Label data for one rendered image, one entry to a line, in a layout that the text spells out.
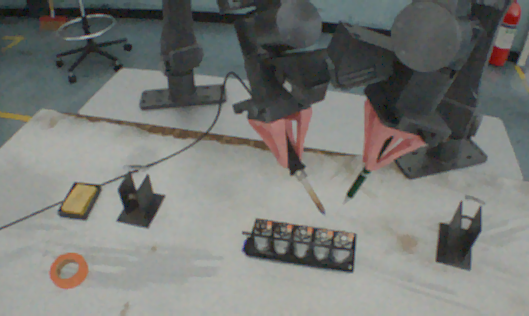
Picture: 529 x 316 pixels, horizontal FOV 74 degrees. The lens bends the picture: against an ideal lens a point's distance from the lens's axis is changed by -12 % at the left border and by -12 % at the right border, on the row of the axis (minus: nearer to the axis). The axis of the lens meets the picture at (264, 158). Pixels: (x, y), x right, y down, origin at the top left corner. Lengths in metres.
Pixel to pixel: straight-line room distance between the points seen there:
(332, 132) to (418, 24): 0.52
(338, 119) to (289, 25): 0.46
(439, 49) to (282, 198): 0.43
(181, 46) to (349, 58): 0.50
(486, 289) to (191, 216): 0.47
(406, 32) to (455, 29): 0.04
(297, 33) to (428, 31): 0.16
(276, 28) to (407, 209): 0.40
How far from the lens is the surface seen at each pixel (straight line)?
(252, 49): 0.50
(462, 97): 0.70
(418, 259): 0.64
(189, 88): 0.90
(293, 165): 0.54
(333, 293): 0.58
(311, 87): 0.44
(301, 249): 0.56
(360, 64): 0.38
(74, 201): 0.73
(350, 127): 0.85
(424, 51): 0.33
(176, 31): 0.80
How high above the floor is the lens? 1.24
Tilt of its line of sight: 41 degrees down
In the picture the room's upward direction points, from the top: straight up
